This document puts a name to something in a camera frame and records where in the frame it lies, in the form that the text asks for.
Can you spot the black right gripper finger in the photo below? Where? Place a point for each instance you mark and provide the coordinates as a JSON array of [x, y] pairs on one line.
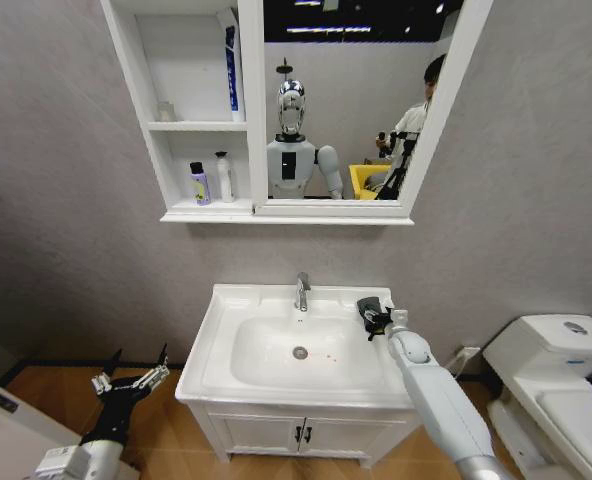
[[369, 315], [370, 336]]

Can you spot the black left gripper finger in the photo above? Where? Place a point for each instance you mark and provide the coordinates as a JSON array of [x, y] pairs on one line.
[[151, 377], [103, 385]]

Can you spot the dark grey towel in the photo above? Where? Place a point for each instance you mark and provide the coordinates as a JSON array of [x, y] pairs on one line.
[[367, 304]]

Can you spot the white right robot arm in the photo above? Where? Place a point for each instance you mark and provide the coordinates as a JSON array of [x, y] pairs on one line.
[[433, 395]]

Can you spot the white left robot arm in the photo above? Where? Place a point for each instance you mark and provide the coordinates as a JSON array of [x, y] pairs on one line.
[[83, 462]]

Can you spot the white ceramic washbasin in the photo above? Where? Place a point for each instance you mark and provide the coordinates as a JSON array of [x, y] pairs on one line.
[[256, 350]]

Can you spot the white vanity cabinet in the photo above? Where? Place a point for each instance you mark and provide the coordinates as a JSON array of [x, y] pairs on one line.
[[261, 432]]

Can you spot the cabinet mirror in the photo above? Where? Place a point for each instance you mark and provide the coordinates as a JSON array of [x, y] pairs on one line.
[[356, 95]]

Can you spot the chrome faucet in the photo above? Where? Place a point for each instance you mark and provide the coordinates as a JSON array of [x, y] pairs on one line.
[[302, 292]]

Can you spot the chrome sink drain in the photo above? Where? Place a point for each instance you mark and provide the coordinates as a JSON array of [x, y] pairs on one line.
[[300, 352]]

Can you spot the white appliance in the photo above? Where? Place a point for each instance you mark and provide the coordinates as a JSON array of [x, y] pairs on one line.
[[16, 430]]

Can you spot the yellow bin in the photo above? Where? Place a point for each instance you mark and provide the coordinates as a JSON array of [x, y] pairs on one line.
[[363, 182]]

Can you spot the black tripod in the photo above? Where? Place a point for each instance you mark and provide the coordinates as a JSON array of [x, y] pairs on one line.
[[398, 167]]

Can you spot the white toilet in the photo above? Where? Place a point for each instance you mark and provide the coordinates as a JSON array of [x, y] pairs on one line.
[[551, 380]]

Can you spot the chrome toilet flush button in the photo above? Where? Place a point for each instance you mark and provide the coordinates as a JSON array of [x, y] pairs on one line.
[[574, 327]]

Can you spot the purple bottle black cap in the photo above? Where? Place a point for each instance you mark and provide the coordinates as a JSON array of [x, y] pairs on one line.
[[199, 187]]

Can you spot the white bottle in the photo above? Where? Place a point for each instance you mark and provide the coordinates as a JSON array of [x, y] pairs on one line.
[[225, 180]]

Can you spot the person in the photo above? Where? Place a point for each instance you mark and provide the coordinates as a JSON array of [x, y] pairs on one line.
[[416, 117]]

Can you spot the small clear cup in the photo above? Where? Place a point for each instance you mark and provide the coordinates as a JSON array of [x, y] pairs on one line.
[[165, 111]]

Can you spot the blue white tube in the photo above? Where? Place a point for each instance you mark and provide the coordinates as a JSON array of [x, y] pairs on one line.
[[234, 75]]

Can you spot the white wall socket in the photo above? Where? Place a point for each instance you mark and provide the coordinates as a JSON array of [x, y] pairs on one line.
[[470, 353]]

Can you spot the white wall cabinet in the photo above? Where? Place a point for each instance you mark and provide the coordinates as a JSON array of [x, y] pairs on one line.
[[201, 65]]

